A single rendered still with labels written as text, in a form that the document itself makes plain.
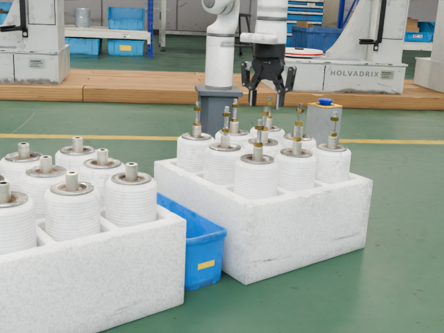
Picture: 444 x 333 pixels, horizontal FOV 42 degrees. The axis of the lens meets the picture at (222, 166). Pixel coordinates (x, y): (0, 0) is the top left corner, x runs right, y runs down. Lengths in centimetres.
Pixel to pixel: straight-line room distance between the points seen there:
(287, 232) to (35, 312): 56
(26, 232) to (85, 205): 11
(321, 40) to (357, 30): 220
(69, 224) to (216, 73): 101
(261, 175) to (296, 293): 26
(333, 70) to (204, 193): 236
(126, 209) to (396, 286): 62
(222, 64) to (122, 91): 150
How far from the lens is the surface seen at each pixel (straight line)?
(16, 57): 345
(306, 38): 592
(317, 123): 165
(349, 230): 144
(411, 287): 136
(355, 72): 362
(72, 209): 101
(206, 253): 121
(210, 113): 190
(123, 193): 106
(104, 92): 334
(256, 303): 120
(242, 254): 124
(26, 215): 98
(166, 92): 334
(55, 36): 347
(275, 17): 136
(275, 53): 136
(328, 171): 140
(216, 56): 190
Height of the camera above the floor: 58
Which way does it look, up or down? 16 degrees down
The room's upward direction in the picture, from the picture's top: 3 degrees clockwise
